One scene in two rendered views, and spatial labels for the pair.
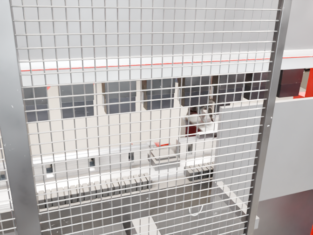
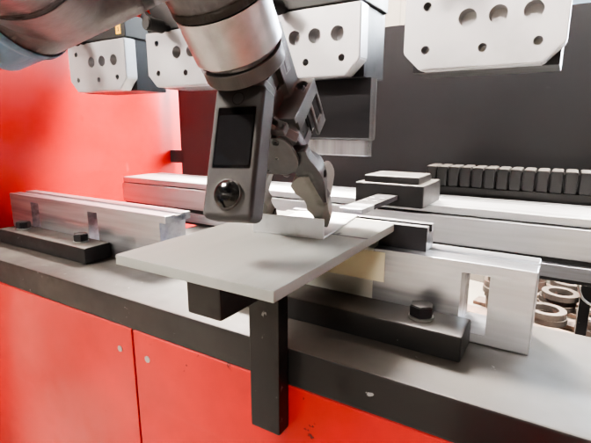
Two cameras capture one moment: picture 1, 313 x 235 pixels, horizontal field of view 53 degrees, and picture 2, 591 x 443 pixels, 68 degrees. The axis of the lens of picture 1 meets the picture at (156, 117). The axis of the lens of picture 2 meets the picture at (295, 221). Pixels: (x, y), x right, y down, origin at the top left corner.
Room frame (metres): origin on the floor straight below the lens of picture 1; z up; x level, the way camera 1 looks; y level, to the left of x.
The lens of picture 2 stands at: (2.04, 0.07, 1.12)
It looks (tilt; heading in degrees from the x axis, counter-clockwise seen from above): 12 degrees down; 232
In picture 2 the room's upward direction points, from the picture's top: straight up
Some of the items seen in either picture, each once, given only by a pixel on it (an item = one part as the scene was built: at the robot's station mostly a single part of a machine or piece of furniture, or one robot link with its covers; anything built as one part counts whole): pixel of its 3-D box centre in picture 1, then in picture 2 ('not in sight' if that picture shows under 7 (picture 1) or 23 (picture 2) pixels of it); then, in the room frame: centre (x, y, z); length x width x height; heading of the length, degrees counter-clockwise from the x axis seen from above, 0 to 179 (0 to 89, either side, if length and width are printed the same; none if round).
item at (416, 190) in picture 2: not in sight; (383, 192); (1.49, -0.40, 1.01); 0.26 x 0.12 x 0.05; 21
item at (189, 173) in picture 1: (225, 166); (529, 178); (1.19, -0.30, 1.02); 0.37 x 0.06 x 0.04; 111
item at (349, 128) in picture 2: (221, 109); (336, 118); (1.64, -0.36, 1.13); 0.10 x 0.02 x 0.10; 111
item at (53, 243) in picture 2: not in sight; (51, 242); (1.90, -0.90, 0.89); 0.30 x 0.05 x 0.03; 111
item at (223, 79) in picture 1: (227, 86); (319, 12); (1.65, -0.38, 1.26); 0.15 x 0.09 x 0.17; 111
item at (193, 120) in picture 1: (206, 121); (273, 241); (1.78, -0.30, 1.00); 0.26 x 0.18 x 0.01; 21
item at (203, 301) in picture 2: not in sight; (253, 352); (1.81, -0.29, 0.88); 0.14 x 0.04 x 0.22; 21
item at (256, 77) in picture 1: (257, 83); (201, 30); (1.72, -0.57, 1.26); 0.15 x 0.09 x 0.17; 111
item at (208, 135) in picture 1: (214, 133); (354, 227); (1.63, -0.33, 0.99); 0.20 x 0.03 x 0.03; 111
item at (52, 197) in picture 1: (94, 190); not in sight; (0.99, 0.22, 1.02); 0.44 x 0.06 x 0.04; 111
